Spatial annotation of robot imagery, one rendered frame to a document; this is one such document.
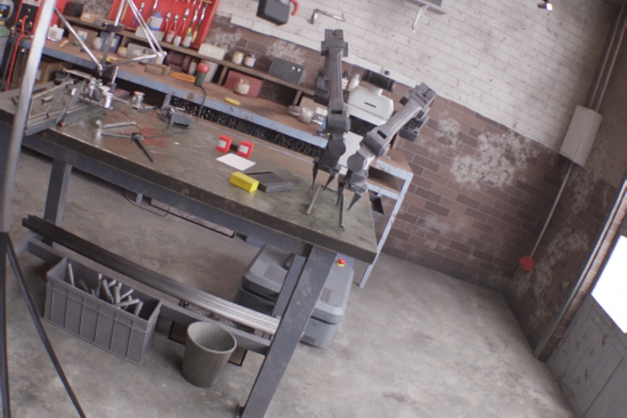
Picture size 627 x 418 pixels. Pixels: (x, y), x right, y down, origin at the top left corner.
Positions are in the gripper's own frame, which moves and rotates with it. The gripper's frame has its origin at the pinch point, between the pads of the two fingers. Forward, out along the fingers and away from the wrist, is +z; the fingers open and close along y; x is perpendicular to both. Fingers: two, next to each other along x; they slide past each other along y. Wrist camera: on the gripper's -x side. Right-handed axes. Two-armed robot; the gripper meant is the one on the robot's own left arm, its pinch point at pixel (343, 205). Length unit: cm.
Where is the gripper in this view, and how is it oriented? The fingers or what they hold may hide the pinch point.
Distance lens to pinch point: 189.4
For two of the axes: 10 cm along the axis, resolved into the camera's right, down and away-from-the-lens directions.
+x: 0.8, -2.7, 9.6
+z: -3.4, 9.0, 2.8
